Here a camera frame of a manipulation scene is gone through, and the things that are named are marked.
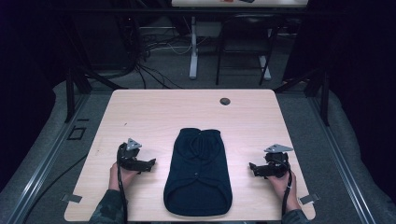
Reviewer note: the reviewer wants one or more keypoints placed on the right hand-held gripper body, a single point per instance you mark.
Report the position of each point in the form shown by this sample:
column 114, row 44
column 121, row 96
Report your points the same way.
column 276, row 162

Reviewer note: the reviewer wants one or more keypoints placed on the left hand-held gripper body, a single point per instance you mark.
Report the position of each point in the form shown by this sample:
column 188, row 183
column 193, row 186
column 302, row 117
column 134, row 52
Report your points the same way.
column 128, row 154

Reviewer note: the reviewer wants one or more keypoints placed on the dark navy garment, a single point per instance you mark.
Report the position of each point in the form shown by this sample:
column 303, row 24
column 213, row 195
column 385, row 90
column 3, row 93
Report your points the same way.
column 198, row 174

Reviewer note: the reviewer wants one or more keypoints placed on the person's left hand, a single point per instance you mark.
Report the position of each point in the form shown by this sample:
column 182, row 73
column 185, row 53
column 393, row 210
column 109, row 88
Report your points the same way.
column 124, row 178

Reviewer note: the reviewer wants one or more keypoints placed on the grey table edge clip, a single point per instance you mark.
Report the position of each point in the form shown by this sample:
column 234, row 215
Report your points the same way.
column 309, row 198
column 71, row 198

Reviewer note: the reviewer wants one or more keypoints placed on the black metal stand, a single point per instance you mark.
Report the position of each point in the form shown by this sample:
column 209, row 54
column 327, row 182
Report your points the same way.
column 314, row 90
column 77, row 87

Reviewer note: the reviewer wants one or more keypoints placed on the black chair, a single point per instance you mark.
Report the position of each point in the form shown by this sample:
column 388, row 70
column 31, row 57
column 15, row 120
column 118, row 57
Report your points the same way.
column 246, row 40

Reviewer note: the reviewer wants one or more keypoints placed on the white desk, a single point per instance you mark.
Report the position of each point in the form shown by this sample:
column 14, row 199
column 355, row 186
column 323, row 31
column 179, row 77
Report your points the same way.
column 238, row 3

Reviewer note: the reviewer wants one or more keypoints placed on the aluminium floor rail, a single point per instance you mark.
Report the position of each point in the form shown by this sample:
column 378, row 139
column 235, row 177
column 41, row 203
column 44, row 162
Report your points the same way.
column 341, row 161
column 40, row 168

